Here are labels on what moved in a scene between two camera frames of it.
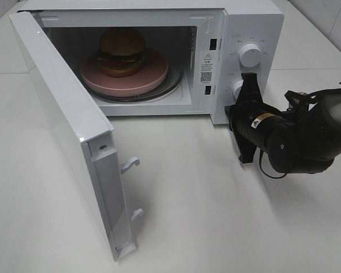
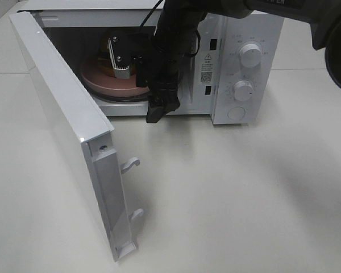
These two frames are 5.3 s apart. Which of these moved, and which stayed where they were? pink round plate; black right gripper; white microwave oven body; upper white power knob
Moved: black right gripper
Stayed: upper white power knob; pink round plate; white microwave oven body
